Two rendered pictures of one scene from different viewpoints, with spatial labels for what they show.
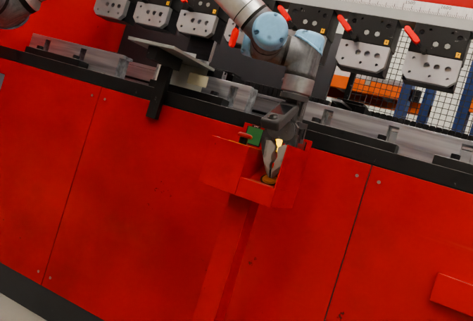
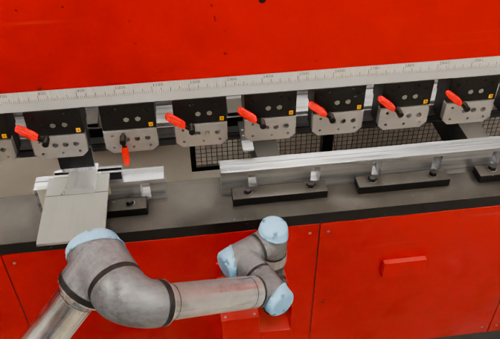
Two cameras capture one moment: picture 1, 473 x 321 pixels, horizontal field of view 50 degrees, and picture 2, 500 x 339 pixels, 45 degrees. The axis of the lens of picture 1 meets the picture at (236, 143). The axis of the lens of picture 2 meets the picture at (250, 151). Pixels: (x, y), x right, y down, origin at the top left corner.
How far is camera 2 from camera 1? 1.57 m
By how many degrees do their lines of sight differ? 50
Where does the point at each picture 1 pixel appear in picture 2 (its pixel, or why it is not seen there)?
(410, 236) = (359, 250)
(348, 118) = (274, 174)
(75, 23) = not seen: outside the picture
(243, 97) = (159, 189)
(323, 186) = not seen: hidden behind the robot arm
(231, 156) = (245, 325)
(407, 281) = (363, 270)
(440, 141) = (356, 166)
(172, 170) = not seen: hidden behind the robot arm
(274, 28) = (285, 304)
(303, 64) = (280, 254)
